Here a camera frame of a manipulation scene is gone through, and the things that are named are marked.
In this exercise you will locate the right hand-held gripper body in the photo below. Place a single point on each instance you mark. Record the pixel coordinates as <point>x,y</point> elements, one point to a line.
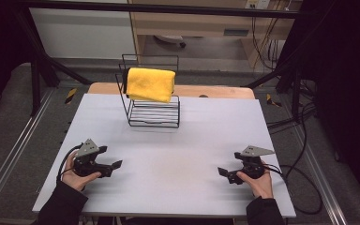
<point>251,167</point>

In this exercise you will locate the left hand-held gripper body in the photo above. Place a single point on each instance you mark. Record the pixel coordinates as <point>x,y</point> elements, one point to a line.
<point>89,164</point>

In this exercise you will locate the yellow towel with black trim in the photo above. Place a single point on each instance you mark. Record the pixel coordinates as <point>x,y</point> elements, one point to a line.
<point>150,84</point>

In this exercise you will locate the person's right hand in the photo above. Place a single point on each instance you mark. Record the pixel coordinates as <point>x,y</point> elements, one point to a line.
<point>259,187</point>

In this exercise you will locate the person's left hand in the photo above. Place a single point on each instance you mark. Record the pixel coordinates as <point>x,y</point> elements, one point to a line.
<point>75,181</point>

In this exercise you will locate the yellow black floor tape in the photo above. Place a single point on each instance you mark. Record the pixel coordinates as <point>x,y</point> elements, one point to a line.
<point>70,96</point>
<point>272,100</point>

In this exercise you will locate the wooden table board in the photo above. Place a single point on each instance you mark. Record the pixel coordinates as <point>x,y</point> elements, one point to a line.
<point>215,91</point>

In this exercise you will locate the black metal stand leg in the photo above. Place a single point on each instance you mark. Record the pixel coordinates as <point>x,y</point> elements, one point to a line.
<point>296,93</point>
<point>35,84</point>

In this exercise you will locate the white cabinet panel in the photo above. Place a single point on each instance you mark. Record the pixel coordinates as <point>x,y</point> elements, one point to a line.
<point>81,34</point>

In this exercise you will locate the office chair base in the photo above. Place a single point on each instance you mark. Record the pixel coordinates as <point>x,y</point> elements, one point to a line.
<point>170,39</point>

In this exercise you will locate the dark curtain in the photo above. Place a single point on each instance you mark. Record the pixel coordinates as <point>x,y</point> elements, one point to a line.
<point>0,47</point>
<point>347,78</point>

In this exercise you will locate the light wooden desk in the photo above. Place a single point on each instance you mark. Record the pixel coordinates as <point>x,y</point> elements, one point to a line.
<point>193,26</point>

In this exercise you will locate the aluminium floor rail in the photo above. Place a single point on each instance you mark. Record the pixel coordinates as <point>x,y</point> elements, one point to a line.
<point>320,178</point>
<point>15,146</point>

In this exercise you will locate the white wall socket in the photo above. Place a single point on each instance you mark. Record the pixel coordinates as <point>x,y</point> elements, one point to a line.
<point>258,3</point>

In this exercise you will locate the black metal frame crossbar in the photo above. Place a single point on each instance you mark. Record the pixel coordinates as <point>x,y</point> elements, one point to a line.
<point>168,8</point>

